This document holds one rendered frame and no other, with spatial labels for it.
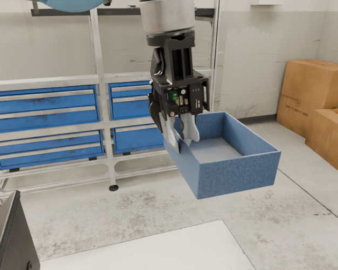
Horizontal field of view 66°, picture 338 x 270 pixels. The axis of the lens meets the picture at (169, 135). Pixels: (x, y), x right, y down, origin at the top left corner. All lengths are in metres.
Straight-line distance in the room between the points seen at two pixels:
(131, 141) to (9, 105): 0.85
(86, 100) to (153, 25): 1.56
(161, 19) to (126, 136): 1.71
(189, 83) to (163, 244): 0.59
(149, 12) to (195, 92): 0.12
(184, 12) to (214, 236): 0.69
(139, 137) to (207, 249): 1.35
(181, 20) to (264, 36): 2.96
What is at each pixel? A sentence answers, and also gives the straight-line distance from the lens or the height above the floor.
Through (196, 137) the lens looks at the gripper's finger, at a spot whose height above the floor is 1.15.
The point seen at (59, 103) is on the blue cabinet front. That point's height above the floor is 0.77.
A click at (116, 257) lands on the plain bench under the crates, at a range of 0.84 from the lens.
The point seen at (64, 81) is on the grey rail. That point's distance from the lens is 1.85.
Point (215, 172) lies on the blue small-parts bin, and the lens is 0.43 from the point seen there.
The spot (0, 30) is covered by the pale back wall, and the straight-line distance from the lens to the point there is 2.76.
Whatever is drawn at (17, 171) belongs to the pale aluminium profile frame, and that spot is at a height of 0.30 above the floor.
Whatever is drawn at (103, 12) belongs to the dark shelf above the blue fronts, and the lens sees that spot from 1.83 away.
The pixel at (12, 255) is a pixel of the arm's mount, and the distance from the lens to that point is 0.61.
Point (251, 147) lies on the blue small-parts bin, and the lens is 0.54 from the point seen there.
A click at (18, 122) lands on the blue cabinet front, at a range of 2.00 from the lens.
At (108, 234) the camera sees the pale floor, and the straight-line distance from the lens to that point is 1.89.
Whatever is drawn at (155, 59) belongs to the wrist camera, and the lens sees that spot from 0.43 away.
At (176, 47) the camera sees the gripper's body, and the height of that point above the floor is 1.30.
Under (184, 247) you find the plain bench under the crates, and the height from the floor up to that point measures 0.70.
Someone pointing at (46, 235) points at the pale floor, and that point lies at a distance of 2.01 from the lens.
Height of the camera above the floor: 1.35
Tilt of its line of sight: 26 degrees down
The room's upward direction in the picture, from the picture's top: straight up
